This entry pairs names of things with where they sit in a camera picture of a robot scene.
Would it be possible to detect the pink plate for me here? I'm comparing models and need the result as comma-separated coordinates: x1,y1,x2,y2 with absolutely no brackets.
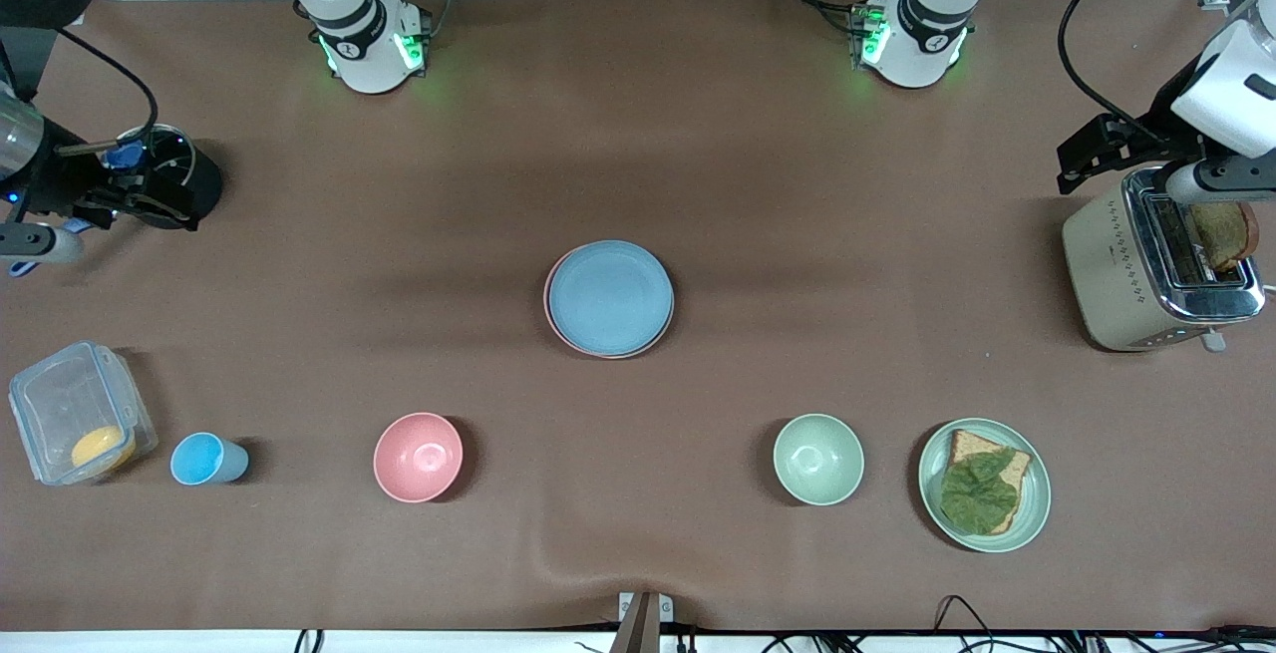
543,244,676,361

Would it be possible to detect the blue plate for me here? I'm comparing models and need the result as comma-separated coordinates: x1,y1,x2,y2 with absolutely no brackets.
548,240,675,357

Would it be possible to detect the beige chrome toaster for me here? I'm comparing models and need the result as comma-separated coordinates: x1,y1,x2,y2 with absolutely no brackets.
1061,166,1267,353

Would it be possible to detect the bread slice in toaster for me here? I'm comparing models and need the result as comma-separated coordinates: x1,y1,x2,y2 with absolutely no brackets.
1189,200,1261,273

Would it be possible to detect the clear plastic container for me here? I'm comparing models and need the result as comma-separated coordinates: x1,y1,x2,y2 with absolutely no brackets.
8,339,159,487

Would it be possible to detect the blue cup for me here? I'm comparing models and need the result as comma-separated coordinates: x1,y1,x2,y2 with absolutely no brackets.
169,432,250,487

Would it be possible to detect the bread slice under lettuce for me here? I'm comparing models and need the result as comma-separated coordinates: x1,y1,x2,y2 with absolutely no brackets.
947,429,1033,534

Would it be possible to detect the green plate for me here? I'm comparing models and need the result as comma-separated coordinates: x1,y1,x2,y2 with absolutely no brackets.
917,418,1053,554

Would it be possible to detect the green lettuce leaf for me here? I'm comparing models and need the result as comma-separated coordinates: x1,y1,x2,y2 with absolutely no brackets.
939,449,1020,536

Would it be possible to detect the pink bowl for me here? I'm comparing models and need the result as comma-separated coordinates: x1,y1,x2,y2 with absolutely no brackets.
373,412,465,504

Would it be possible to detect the green bowl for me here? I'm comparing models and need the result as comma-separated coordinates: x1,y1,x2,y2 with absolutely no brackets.
773,414,865,506

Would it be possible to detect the brown table cloth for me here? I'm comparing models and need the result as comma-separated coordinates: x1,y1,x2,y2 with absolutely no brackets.
0,0,1276,634

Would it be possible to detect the black pot blue handle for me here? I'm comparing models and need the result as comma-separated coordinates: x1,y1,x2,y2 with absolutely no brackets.
8,123,222,277

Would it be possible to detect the metal table edge bracket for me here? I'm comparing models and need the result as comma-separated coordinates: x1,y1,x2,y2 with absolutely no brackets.
610,590,675,653

